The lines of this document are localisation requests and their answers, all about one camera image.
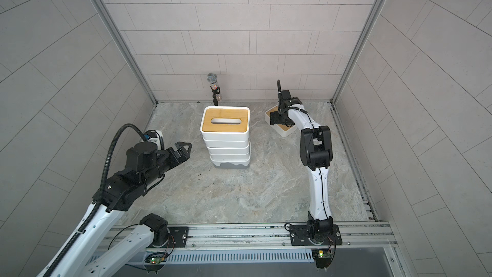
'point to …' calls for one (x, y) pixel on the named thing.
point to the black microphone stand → (212, 77)
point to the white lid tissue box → (230, 164)
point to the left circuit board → (155, 261)
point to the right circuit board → (323, 258)
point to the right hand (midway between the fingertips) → (279, 119)
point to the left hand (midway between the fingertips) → (189, 147)
